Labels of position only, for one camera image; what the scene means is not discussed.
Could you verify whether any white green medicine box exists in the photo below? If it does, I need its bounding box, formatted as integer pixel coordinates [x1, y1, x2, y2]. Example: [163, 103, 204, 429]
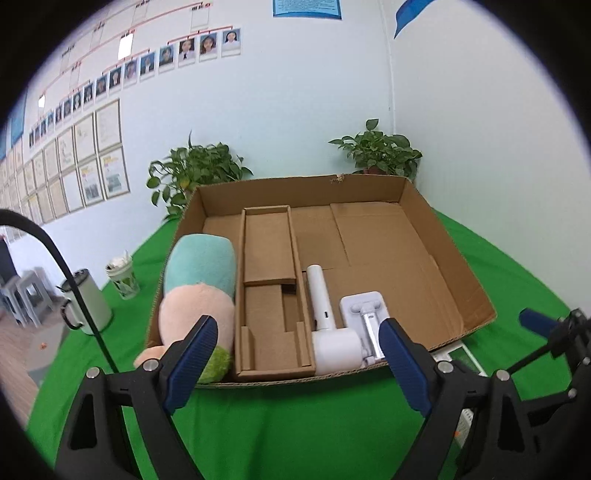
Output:
[431, 341, 488, 451]

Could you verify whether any large cardboard box tray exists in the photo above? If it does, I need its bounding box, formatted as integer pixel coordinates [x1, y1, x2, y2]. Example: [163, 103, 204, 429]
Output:
[145, 174, 496, 387]

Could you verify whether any black cable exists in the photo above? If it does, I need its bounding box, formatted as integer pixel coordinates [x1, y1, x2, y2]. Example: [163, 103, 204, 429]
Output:
[0, 208, 122, 375]

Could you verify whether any right potted green plant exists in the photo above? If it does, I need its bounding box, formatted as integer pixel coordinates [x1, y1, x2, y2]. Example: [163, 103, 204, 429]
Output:
[329, 118, 423, 182]

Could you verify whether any brown cardboard insert divider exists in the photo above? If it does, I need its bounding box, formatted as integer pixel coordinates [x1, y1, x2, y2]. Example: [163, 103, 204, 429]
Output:
[235, 205, 315, 383]

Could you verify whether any patterned paper cup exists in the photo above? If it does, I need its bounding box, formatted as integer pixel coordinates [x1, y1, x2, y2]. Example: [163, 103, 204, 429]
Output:
[105, 251, 139, 300]

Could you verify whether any potted green plant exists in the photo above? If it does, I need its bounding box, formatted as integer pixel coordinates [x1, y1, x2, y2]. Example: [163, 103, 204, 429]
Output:
[329, 118, 423, 182]
[146, 135, 253, 222]

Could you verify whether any white handheld fan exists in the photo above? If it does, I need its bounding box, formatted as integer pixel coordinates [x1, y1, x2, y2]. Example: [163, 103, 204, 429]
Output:
[307, 264, 363, 376]

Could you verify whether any white mug with handle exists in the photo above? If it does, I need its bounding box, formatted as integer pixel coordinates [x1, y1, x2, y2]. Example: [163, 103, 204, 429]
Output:
[58, 269, 112, 335]

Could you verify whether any pastel plush toy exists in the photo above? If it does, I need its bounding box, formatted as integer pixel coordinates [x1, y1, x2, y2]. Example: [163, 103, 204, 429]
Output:
[133, 234, 236, 384]

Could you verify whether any left potted green plant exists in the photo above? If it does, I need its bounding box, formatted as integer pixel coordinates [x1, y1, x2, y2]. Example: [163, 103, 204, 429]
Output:
[146, 135, 253, 222]

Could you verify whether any green table cloth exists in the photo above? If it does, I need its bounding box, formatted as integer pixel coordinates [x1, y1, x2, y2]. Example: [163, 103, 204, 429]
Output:
[26, 212, 570, 479]

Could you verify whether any white folding phone stand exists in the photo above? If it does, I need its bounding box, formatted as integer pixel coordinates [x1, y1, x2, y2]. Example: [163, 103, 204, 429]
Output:
[339, 291, 390, 367]

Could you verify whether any grey plastic stool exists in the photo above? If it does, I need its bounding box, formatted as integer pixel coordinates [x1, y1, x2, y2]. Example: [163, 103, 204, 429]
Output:
[1, 270, 52, 328]

